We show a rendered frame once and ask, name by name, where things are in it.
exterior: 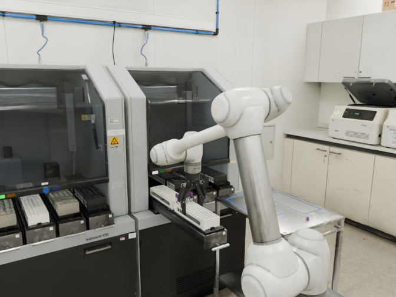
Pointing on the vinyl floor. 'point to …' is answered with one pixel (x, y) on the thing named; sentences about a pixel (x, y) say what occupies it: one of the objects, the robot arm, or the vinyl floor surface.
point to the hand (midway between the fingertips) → (192, 208)
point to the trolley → (287, 214)
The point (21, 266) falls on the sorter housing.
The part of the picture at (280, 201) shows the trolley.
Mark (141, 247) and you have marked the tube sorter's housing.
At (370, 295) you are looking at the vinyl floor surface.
